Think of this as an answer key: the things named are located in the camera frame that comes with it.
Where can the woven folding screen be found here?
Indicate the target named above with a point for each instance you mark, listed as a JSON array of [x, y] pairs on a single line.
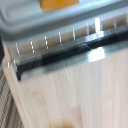
[[7, 100]]

